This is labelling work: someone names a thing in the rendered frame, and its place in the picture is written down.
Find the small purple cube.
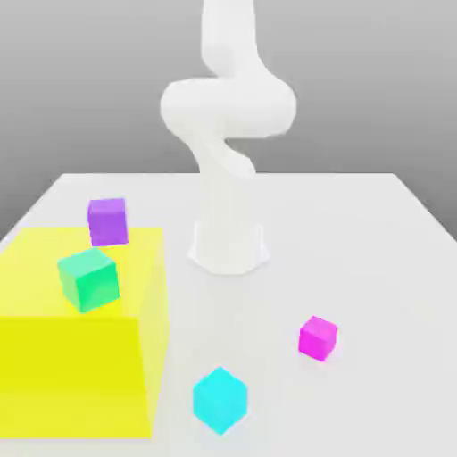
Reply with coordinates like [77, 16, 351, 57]
[87, 197, 129, 248]

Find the small magenta cube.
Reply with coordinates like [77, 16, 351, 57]
[298, 315, 339, 362]

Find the small green cube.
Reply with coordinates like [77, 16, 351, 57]
[56, 247, 121, 314]

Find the small cyan cube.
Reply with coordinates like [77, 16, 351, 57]
[192, 366, 249, 436]

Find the large yellow box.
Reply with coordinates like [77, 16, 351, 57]
[0, 227, 171, 440]

